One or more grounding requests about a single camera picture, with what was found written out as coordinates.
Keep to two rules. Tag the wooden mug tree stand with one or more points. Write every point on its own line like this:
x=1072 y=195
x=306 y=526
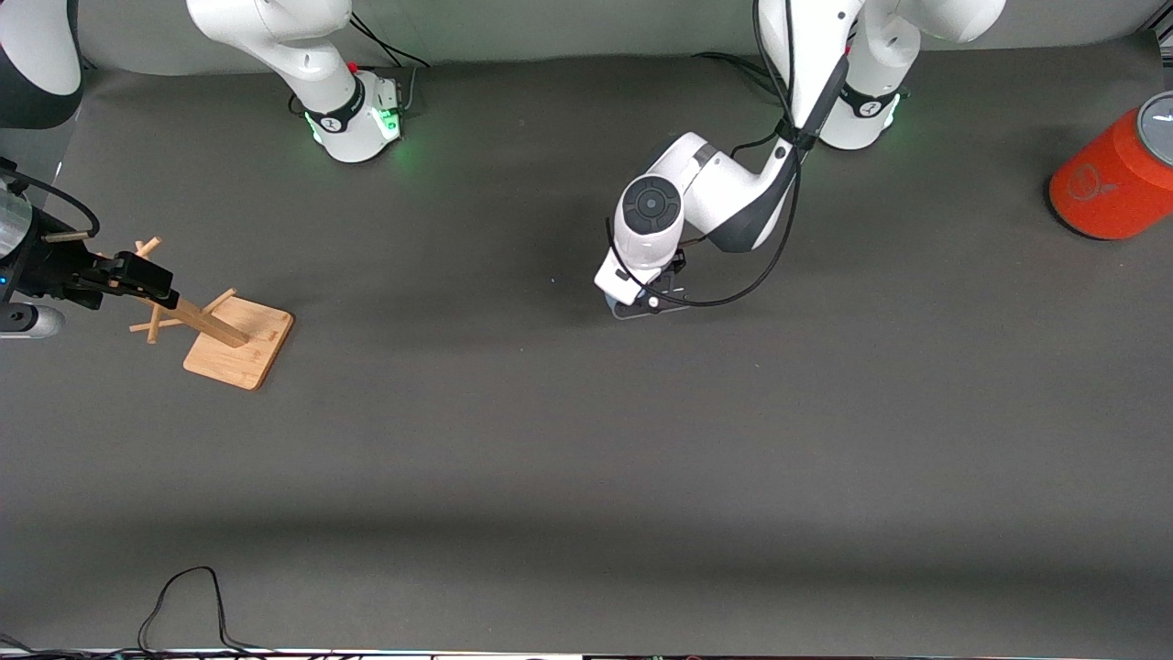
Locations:
x=240 y=346

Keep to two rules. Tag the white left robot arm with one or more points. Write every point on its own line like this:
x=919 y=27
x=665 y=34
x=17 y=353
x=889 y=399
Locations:
x=724 y=192

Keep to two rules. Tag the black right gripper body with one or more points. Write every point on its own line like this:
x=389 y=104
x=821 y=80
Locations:
x=48 y=267

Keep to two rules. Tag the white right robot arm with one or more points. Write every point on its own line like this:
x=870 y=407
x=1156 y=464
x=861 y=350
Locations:
x=321 y=64

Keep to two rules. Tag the orange can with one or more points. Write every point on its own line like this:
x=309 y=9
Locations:
x=1113 y=183

